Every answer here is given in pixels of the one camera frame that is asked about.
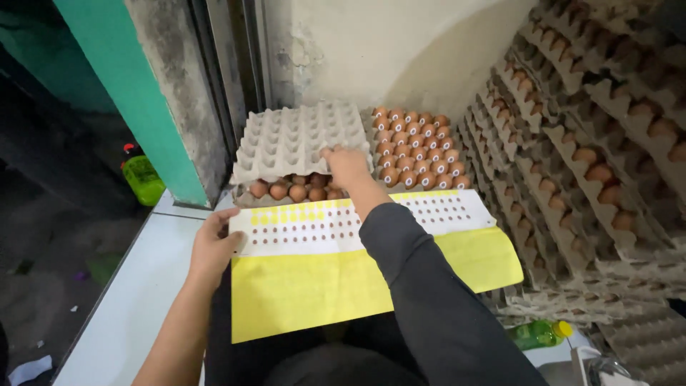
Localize person's left hand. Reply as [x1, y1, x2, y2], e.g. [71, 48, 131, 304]
[187, 207, 247, 291]

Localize stickered brown eggs group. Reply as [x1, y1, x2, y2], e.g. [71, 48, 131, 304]
[372, 105, 472, 190]

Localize white paper scrap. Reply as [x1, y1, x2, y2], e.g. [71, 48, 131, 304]
[8, 354, 54, 386]

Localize white container with metal part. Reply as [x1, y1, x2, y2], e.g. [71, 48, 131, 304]
[537, 346, 649, 386]

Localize brown eggs under grey tray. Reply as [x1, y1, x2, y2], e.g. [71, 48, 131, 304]
[249, 173, 346, 203]

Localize grey egg tray with eggs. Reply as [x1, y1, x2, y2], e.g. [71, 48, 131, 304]
[234, 179, 352, 209]

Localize person's right hand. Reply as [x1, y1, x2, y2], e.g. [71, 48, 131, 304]
[320, 145, 373, 189]

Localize person's dark clothing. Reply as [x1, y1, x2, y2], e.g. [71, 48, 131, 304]
[204, 263, 429, 386]

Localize green bottle with yellow cap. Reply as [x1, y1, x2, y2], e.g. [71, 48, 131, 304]
[506, 320, 573, 352]

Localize metal door frame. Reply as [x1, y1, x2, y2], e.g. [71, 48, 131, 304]
[188, 0, 269, 156]

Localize grey tray of stickered eggs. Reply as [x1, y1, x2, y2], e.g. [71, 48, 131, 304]
[362, 106, 475, 195]

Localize green bottle with red cap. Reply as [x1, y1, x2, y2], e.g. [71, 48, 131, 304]
[121, 143, 166, 207]

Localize white and yellow sticker sheet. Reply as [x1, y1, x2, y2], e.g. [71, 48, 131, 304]
[229, 189, 525, 344]

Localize tall stack of egg trays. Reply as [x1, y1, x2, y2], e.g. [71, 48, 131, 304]
[458, 0, 686, 386]

